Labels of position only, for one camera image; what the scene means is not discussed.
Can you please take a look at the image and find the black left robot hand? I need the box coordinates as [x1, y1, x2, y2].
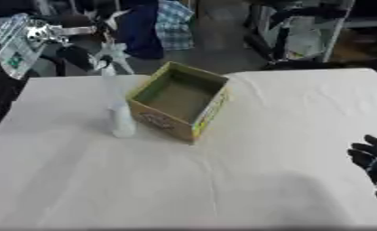
[54, 25, 116, 73]

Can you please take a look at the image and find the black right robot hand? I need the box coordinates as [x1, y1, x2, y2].
[346, 134, 377, 188]

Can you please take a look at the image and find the white plastic bottle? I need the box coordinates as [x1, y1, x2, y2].
[100, 64, 140, 139]

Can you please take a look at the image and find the tan cardboard box green inside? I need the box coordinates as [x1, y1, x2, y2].
[124, 60, 233, 146]

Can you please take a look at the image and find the white star-shaped stand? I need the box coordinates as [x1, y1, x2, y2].
[90, 41, 137, 76]

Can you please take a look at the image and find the dark blue cloth bag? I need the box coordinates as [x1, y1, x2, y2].
[113, 0, 167, 60]

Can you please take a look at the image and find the blue white checked bag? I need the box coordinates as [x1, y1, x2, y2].
[153, 0, 197, 51]

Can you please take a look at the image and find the white metal frame cart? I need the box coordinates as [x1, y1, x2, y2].
[244, 0, 358, 65]

